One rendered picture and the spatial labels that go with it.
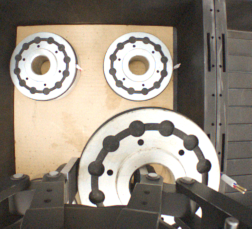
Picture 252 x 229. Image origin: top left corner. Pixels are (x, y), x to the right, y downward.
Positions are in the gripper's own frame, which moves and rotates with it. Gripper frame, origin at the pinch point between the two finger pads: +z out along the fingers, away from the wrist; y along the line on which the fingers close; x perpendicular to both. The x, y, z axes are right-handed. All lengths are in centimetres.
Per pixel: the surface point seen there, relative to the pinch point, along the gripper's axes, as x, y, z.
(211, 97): 6.2, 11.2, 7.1
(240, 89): 8.2, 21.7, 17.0
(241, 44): 16.1, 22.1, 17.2
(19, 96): 6.1, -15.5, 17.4
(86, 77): 9.3, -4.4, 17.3
